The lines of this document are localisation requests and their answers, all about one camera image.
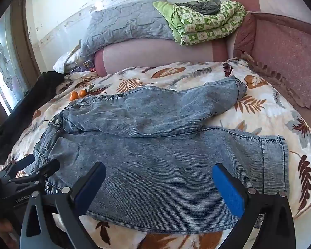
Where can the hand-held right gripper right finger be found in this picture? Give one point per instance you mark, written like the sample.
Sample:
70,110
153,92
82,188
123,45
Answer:
228,189

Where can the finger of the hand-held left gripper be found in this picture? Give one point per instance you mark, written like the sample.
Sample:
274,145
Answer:
26,161
48,167

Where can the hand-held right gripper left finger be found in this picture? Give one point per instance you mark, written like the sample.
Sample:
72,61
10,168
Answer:
92,186

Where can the blue denim pants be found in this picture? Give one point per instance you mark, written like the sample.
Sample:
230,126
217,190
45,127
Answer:
158,160

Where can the person's left hand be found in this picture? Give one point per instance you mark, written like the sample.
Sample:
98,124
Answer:
4,229

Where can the black garment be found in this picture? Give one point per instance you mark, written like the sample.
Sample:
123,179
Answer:
38,88

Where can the orange tangerine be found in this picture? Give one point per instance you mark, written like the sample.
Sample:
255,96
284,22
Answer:
73,96
82,93

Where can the leaf print blanket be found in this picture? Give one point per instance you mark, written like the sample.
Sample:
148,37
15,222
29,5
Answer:
261,103

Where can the white crumpled cloth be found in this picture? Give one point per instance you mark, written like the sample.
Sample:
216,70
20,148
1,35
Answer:
66,62

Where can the pink bolster cushion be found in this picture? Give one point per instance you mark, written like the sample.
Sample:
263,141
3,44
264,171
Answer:
158,51

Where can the green patterned folded blanket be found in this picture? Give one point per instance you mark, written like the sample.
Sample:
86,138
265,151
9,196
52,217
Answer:
210,28

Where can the grey quilted pillow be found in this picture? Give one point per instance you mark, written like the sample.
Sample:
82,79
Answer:
127,26

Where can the dark grey cloth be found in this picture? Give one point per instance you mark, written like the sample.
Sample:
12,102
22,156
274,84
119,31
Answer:
202,6

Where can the brown wooden window frame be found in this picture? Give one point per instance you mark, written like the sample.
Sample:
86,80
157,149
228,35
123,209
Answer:
23,36

